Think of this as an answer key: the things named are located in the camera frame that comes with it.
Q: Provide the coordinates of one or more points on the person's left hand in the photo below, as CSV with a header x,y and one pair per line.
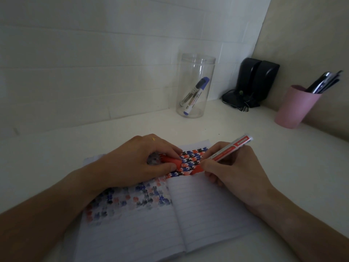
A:
x,y
131,163

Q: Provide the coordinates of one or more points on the person's right hand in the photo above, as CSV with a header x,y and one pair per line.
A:
x,y
245,177

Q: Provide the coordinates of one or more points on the person's left thumb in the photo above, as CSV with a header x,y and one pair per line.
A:
x,y
163,169

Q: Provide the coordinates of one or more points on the person's right thumb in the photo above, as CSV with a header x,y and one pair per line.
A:
x,y
214,165

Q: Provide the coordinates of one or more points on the red marker cap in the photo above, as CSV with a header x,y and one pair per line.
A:
x,y
171,161

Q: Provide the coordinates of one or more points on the red and white marker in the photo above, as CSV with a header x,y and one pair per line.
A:
x,y
236,144

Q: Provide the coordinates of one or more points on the person's right forearm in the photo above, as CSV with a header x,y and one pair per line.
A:
x,y
297,229

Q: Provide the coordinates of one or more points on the person's left forearm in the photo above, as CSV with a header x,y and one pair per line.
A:
x,y
46,218

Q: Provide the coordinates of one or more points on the lined notebook with coloured pattern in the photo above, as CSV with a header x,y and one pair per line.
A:
x,y
207,210

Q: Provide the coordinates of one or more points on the black and white marker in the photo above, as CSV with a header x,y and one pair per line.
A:
x,y
188,98

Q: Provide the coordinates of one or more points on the blue and white marker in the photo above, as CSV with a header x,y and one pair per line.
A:
x,y
196,92

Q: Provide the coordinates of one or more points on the black speaker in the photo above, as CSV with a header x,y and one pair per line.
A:
x,y
268,81
246,79

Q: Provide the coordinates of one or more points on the pink cup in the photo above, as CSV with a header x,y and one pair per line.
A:
x,y
294,109

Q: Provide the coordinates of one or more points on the clear plastic jar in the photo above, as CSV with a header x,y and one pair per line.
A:
x,y
192,68

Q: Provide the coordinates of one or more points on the silver pen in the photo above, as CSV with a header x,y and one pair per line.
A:
x,y
324,84

